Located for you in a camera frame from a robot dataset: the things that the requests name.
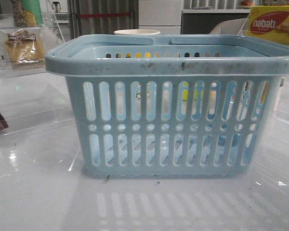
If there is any light blue plastic basket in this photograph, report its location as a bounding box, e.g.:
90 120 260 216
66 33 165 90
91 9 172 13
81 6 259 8
45 35 289 178

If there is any clear acrylic stand right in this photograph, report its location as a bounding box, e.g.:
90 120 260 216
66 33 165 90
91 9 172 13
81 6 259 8
238 14 250 36

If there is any white paper cup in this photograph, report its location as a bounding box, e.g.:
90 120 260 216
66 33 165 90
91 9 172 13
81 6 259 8
114 29 160 36

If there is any bread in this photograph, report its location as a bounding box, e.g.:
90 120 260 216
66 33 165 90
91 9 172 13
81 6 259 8
4 30 45 67

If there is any white drawer cabinet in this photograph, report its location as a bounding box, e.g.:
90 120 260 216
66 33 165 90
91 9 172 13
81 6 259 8
138 0 184 35

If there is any yellow nabati wafer box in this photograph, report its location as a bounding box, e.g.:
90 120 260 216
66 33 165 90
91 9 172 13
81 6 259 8
244 5 289 46

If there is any clear acrylic shelf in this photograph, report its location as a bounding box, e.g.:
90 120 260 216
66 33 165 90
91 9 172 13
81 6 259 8
0 13 65 78

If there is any green yellow cartoon package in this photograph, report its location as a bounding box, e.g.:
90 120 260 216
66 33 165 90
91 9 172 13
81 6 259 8
10 0 43 27

